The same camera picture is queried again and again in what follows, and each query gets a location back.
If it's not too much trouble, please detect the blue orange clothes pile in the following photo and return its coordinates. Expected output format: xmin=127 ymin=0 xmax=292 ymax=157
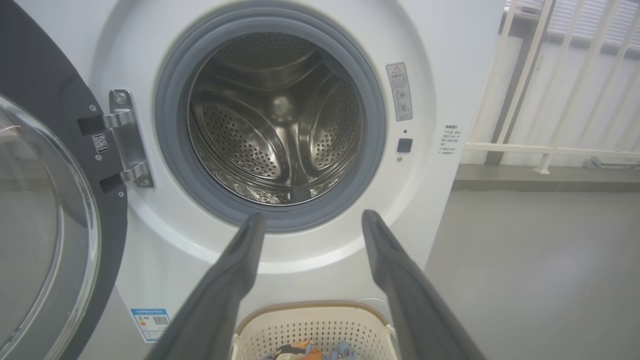
xmin=264 ymin=339 xmax=326 ymax=360

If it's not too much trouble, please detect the printed text label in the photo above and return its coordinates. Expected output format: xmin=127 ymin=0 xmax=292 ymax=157
xmin=438 ymin=123 xmax=461 ymax=156

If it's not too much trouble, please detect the grey warning sticker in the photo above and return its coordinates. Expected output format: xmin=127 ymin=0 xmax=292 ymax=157
xmin=385 ymin=62 xmax=414 ymax=123

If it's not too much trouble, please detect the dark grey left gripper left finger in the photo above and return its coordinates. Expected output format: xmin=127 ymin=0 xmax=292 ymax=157
xmin=145 ymin=212 xmax=268 ymax=360

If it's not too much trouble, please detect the silver metal door hinge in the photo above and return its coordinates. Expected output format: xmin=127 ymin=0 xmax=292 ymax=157
xmin=77 ymin=89 xmax=155 ymax=194

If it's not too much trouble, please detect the white front-load washing machine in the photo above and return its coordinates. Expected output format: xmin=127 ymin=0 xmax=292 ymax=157
xmin=14 ymin=0 xmax=507 ymax=360

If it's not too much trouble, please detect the blue energy label sticker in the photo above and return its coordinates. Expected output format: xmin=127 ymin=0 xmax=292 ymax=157
xmin=130 ymin=307 xmax=172 ymax=344

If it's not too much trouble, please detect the stainless steel washing machine drum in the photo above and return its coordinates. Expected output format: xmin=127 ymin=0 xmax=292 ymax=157
xmin=187 ymin=32 xmax=364 ymax=206

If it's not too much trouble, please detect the dark round washer door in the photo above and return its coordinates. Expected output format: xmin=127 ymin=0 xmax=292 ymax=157
xmin=0 ymin=0 xmax=129 ymax=360

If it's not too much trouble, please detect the white metal railing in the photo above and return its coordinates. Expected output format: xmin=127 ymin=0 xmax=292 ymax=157
xmin=462 ymin=0 xmax=640 ymax=175

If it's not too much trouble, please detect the cream perforated laundry basket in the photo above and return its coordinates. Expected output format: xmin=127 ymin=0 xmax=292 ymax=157
xmin=229 ymin=301 xmax=401 ymax=360

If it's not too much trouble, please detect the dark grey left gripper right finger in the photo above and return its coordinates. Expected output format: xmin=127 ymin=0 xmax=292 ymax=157
xmin=361 ymin=209 xmax=489 ymax=360

